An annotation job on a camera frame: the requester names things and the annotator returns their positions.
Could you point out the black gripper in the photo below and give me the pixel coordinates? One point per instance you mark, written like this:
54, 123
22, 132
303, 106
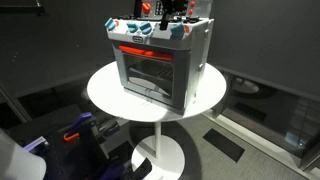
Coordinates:
174, 6

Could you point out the dark stove keypad panel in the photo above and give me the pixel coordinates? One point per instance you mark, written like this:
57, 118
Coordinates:
159, 8

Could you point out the blue stove knob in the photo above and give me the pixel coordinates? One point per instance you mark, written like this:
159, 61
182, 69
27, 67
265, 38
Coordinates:
177, 31
110, 24
145, 28
132, 27

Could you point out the small orange round button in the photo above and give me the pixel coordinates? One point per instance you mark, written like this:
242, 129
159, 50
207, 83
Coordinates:
190, 12
192, 4

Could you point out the grey toy stove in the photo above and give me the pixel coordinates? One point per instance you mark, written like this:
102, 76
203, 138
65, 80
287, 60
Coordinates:
196, 60

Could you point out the large orange dial knob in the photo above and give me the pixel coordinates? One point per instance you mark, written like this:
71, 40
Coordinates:
146, 7

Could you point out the black stovetop burner grate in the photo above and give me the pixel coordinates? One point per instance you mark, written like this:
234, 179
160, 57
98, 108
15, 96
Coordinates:
190, 20

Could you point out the grey oven door with window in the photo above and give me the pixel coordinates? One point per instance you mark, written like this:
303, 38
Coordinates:
181, 83

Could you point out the purple clamp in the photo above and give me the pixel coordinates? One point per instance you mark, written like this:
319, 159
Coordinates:
81, 120

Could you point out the orange hook clip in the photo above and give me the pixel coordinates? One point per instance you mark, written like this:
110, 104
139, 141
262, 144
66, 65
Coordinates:
71, 136

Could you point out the white rounded object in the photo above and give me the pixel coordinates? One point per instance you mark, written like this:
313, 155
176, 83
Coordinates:
16, 160

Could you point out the white round pedestal table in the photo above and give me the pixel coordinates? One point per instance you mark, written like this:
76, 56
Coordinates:
106, 93

